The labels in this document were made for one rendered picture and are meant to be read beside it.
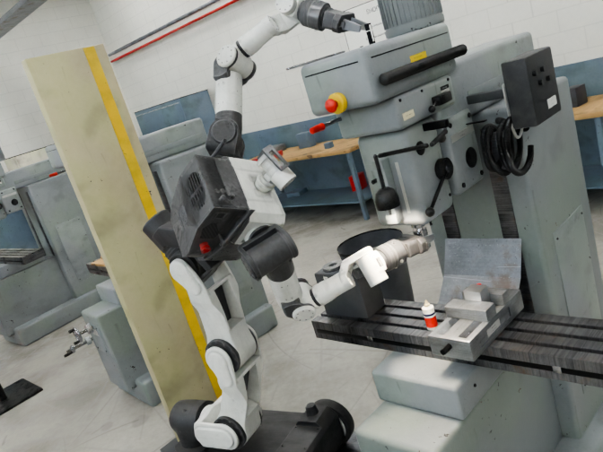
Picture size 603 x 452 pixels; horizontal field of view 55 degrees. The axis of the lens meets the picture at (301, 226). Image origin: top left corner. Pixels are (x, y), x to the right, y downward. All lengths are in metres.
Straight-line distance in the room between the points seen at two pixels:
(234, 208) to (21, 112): 9.30
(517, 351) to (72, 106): 2.33
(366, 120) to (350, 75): 0.18
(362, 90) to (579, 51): 4.56
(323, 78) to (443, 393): 1.04
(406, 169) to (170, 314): 1.92
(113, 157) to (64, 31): 8.36
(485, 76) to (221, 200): 1.08
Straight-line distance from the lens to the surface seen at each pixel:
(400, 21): 1.99
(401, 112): 1.73
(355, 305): 2.26
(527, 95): 1.89
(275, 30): 1.98
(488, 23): 6.36
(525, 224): 2.23
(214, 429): 2.32
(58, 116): 3.10
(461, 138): 2.00
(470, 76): 2.12
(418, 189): 1.81
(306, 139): 7.69
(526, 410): 2.36
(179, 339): 3.39
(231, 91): 1.95
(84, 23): 11.65
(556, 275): 2.36
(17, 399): 5.51
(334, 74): 1.70
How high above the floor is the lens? 1.88
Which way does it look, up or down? 15 degrees down
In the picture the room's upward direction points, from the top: 17 degrees counter-clockwise
